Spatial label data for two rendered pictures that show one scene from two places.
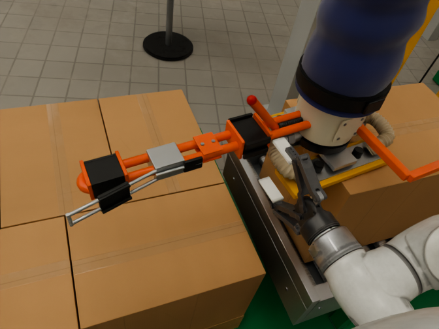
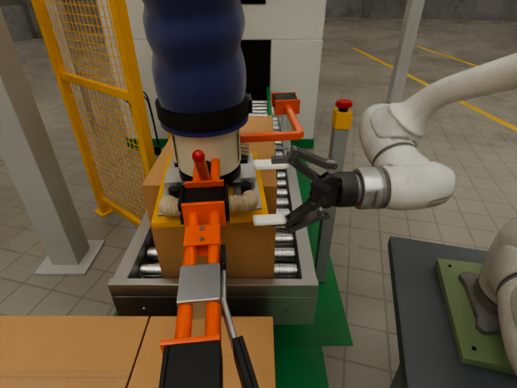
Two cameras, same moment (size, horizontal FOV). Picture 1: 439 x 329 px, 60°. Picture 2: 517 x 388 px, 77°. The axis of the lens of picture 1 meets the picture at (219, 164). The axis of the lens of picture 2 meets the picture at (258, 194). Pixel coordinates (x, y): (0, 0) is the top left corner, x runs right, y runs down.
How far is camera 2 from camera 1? 0.55 m
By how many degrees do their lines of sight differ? 47
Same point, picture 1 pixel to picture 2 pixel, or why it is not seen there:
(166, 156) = (204, 280)
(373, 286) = (421, 168)
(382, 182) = not seen: hidden behind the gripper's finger
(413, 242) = (391, 132)
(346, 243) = (377, 169)
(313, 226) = (351, 185)
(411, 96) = not seen: hidden behind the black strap
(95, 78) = not seen: outside the picture
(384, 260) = (399, 154)
